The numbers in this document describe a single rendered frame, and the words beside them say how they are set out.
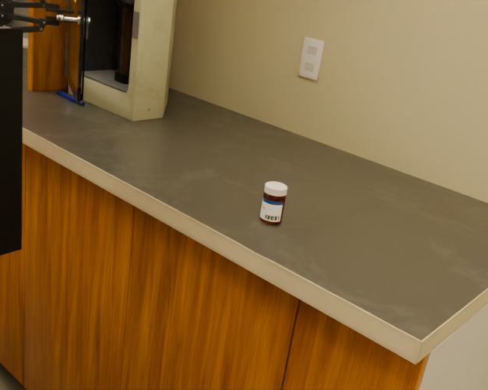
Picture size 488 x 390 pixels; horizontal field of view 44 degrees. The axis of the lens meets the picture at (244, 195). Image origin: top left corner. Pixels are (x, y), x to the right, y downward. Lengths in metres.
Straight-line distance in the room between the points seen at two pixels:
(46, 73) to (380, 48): 1.00
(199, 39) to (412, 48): 0.78
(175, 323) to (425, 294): 0.54
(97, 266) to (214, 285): 0.40
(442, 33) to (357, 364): 0.90
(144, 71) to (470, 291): 1.04
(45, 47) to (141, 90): 0.38
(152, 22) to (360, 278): 0.96
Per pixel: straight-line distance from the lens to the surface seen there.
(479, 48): 1.59
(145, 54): 1.70
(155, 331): 1.38
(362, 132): 1.74
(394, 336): 0.94
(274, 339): 1.13
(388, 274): 1.08
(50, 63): 1.98
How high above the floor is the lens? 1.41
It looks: 21 degrees down
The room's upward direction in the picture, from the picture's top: 9 degrees clockwise
